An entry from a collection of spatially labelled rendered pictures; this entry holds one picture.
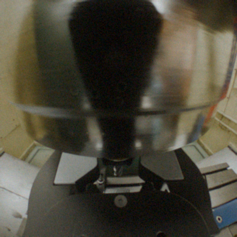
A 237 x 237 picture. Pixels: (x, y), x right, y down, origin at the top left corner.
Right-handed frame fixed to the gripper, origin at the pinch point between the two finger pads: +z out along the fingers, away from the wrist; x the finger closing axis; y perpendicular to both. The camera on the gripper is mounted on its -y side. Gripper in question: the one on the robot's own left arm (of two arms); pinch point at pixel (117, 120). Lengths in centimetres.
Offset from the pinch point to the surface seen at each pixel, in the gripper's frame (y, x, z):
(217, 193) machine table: 49, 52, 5
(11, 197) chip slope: 66, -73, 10
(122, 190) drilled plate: 40.5, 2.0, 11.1
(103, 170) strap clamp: 38.8, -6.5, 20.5
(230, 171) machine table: 50, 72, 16
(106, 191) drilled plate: 40.5, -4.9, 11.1
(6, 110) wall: 24, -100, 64
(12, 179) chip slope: 64, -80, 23
